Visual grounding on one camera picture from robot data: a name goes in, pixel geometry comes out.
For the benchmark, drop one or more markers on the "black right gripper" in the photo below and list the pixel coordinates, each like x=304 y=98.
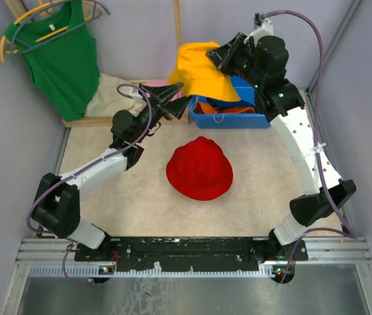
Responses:
x=222 y=56

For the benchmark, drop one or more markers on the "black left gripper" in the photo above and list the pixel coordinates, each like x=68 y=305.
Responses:
x=163 y=95

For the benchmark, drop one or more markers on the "yellow bucket hat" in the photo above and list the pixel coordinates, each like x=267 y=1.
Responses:
x=199 y=75

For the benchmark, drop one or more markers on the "blue plastic bin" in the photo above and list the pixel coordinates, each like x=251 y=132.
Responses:
x=230 y=121

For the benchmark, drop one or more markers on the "red bucket hat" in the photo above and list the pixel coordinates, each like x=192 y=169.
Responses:
x=199 y=170

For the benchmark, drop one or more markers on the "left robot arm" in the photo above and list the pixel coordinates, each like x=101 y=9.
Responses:
x=57 y=202

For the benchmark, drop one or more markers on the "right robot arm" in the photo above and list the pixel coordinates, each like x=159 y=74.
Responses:
x=324 y=189

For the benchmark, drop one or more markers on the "pink cloth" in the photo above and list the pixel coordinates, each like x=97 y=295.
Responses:
x=157 y=83

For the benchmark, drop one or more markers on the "orange hat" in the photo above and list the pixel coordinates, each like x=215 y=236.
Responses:
x=206 y=108

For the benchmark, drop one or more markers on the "navy blue hat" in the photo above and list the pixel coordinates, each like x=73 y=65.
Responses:
x=220 y=104

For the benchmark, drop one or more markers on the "cream cloth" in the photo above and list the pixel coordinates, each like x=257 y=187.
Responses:
x=107 y=100

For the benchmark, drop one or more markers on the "green tank top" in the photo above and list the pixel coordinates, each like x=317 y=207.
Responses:
x=69 y=91

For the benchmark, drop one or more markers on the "yellow clothes hanger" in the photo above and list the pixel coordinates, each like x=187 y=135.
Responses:
x=72 y=50

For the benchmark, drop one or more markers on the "grey clothes hanger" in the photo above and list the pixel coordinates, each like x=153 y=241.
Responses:
x=92 y=10

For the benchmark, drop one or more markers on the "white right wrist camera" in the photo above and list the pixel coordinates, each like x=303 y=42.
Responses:
x=263 y=27

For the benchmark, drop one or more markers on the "wooden clothes rack frame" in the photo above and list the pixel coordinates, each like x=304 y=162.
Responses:
x=17 y=9

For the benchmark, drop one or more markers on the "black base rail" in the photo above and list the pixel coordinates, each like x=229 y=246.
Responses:
x=197 y=254

